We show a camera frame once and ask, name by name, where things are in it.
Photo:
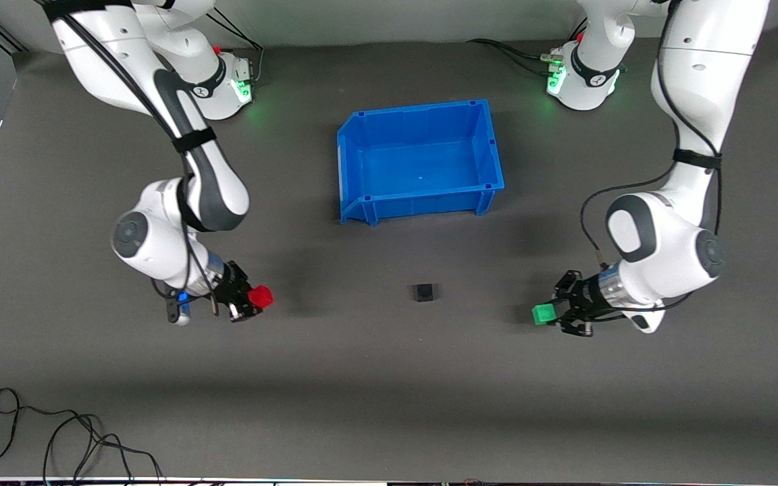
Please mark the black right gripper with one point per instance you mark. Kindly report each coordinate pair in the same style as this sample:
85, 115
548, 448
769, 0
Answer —
232, 286

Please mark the small red cube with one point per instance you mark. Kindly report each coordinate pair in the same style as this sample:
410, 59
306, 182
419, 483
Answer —
261, 297

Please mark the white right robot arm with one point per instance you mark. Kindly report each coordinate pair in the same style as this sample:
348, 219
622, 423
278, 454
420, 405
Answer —
213, 182

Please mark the dark grey table mat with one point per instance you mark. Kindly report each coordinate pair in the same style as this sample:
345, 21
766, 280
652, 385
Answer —
389, 378

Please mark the blue plastic storage bin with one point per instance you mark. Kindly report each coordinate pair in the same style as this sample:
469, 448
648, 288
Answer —
423, 169

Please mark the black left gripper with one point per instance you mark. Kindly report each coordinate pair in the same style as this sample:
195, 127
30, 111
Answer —
581, 298

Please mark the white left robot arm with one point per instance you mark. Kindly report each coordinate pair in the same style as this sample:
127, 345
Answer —
659, 243

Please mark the small green cube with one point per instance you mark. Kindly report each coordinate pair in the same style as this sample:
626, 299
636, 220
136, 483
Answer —
543, 314

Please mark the small black cube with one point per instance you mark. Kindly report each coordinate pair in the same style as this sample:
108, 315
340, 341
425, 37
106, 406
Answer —
424, 292

